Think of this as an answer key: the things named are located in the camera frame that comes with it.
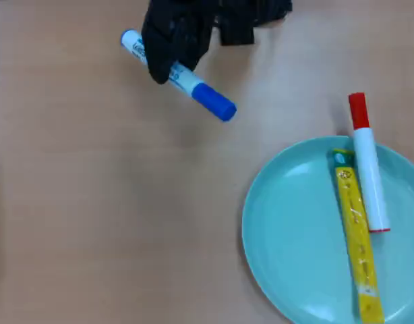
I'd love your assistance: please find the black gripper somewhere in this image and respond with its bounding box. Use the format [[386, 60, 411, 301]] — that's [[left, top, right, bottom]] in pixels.
[[141, 0, 214, 85]]

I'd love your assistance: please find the blue whiteboard marker pen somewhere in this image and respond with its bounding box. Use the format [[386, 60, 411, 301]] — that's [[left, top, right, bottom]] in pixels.
[[120, 28, 237, 122]]

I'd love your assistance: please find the red whiteboard marker pen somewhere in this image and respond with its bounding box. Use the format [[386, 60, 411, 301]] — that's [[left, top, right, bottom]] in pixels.
[[347, 92, 392, 234]]

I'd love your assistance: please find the light blue round plate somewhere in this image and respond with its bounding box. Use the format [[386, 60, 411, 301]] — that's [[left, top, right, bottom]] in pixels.
[[241, 135, 414, 324]]

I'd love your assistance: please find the yellow stick packet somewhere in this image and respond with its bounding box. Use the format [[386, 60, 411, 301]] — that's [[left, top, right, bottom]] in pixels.
[[330, 147, 386, 324]]

